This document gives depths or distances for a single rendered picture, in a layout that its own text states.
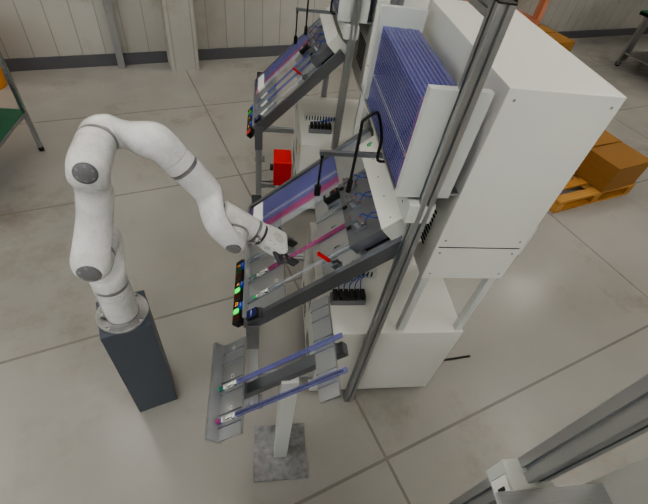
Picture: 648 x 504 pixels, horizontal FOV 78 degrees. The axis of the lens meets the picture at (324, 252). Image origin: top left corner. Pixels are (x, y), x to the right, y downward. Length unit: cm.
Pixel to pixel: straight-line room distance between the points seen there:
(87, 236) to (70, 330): 137
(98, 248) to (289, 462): 133
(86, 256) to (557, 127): 137
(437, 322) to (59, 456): 182
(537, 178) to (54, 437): 228
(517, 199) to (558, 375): 171
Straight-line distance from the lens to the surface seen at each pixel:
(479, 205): 133
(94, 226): 135
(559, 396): 283
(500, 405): 260
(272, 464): 216
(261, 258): 178
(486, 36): 99
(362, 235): 137
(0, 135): 367
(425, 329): 187
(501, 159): 124
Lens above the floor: 209
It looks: 47 degrees down
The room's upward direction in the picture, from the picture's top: 10 degrees clockwise
